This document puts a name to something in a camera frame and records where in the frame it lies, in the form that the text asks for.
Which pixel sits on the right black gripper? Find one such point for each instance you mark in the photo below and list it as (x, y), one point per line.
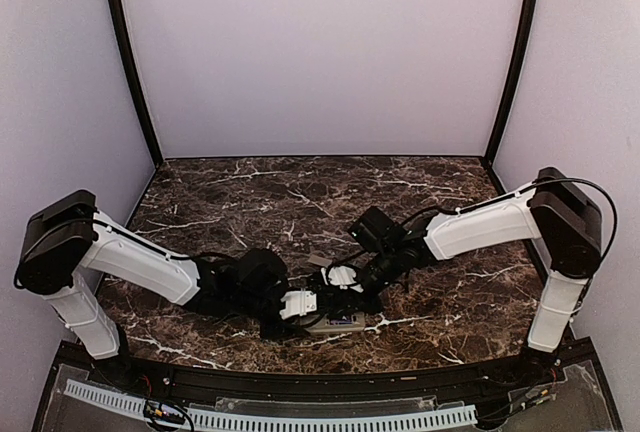
(343, 298)

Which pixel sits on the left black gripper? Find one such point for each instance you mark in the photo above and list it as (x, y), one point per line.
(279, 330)

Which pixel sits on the grey remote control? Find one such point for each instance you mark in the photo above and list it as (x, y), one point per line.
(326, 326)

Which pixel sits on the grey battery cover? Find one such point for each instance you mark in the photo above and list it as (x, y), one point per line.
(319, 261)

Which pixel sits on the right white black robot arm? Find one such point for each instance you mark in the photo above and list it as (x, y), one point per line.
(552, 208)

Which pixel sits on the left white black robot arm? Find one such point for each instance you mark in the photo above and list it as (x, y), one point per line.
(73, 234)

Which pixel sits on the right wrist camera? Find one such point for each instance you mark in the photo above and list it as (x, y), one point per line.
(342, 277)

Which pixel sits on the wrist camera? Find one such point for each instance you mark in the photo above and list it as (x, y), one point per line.
(342, 277)
(299, 306)

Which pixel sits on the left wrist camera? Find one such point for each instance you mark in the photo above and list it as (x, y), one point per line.
(299, 306)

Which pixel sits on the white slotted cable duct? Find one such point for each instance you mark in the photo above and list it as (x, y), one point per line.
(233, 414)

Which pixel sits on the black front rail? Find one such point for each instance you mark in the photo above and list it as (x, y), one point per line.
(483, 382)

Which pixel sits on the right black frame post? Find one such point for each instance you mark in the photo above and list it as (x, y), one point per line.
(525, 21)

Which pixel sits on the black frame post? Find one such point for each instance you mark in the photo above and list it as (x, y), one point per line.
(128, 61)
(525, 21)

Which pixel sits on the left black frame post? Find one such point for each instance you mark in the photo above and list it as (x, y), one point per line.
(128, 61)

